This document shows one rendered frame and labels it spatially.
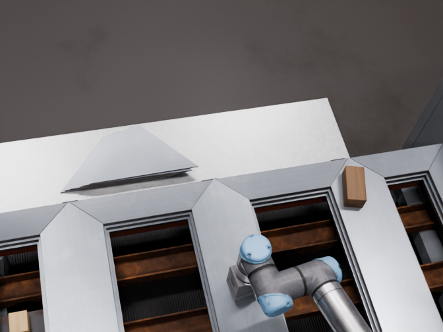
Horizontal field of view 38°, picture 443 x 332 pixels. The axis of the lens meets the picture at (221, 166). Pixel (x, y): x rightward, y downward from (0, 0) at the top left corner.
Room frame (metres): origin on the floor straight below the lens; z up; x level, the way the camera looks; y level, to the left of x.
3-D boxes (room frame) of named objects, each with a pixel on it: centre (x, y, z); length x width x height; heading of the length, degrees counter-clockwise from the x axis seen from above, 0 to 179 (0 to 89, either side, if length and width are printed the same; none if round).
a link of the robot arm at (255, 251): (0.67, -0.12, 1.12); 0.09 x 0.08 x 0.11; 30
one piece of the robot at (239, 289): (0.68, -0.11, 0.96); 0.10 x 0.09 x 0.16; 29
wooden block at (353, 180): (1.05, -0.42, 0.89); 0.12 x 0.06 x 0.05; 5
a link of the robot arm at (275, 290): (0.59, -0.18, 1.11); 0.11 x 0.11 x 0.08; 30
